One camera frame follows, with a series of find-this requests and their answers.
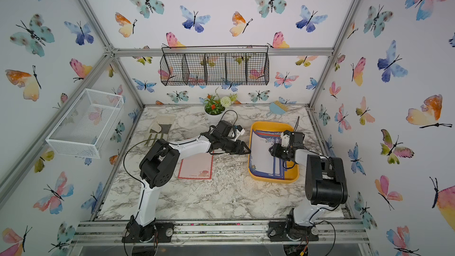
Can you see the black wire wall basket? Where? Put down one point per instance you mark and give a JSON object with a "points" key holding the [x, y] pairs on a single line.
{"points": [[215, 65]]}

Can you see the blue floral stationery paper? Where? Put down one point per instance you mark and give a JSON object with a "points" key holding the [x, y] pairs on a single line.
{"points": [[261, 162]]}

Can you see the yellow storage tray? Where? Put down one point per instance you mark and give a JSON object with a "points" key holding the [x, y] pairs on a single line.
{"points": [[291, 172]]}

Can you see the beige work glove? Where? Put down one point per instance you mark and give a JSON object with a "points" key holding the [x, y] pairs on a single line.
{"points": [[159, 129]]}

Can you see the red pink stationery paper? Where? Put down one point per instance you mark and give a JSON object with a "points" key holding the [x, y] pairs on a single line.
{"points": [[196, 167]]}

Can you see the blue dustpan brush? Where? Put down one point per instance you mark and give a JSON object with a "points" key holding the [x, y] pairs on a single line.
{"points": [[277, 108]]}

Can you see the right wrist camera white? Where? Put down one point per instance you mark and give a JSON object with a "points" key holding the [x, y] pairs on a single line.
{"points": [[285, 138]]}

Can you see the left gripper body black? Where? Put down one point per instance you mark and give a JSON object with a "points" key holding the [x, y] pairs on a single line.
{"points": [[228, 146]]}

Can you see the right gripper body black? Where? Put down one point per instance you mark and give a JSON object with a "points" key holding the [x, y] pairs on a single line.
{"points": [[281, 152]]}

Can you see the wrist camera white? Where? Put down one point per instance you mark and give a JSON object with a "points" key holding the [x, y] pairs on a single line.
{"points": [[238, 131], [285, 138]]}

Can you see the white mesh wall basket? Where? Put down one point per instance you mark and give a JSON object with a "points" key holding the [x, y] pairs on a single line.
{"points": [[85, 125]]}

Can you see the potted flower plant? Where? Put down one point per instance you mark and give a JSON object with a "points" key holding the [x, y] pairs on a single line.
{"points": [[215, 104]]}

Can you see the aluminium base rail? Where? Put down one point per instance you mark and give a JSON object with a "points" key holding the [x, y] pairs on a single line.
{"points": [[210, 232]]}

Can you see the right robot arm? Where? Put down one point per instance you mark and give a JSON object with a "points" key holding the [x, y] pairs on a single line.
{"points": [[325, 190]]}

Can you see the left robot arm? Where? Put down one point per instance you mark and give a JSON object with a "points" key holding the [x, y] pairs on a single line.
{"points": [[157, 168]]}

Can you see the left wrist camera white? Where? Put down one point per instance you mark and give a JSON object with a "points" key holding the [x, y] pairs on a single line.
{"points": [[238, 131]]}

